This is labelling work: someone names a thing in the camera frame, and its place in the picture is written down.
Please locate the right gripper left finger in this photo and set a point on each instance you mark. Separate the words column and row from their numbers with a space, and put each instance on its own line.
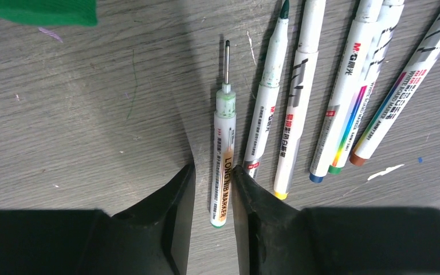
column 150, row 237

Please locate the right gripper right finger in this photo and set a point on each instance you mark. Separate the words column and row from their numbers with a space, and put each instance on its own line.
column 275, row 238

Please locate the clear capped green marker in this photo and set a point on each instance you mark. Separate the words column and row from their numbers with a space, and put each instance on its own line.
column 223, row 146

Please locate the purple capped marker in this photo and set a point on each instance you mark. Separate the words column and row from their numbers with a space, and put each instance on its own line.
column 350, row 67

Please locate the dark green capped marker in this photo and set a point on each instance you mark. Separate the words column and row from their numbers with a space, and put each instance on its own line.
column 382, row 34

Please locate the magenta capped marker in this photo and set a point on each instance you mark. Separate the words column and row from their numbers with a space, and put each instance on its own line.
column 411, row 77

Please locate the green t-shirt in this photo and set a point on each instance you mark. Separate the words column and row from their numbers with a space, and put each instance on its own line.
column 49, row 13

